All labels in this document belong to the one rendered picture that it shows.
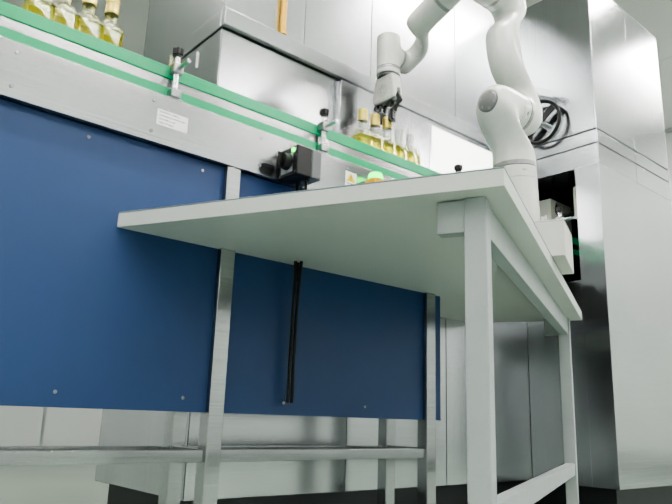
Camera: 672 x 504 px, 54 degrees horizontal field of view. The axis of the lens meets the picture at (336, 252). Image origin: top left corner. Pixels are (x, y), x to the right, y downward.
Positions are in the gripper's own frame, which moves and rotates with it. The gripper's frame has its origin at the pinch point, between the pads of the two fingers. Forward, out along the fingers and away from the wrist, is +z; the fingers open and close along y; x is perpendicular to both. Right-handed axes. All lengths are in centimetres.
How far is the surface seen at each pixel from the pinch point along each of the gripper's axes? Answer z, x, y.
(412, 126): -9.1, 25.5, -12.1
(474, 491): 112, -60, 81
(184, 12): -35, -59, -42
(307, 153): 35, -52, 24
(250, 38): -17, -48, -14
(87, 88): 34, -107, 16
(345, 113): -2.9, -9.1, -11.9
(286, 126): 24, -52, 14
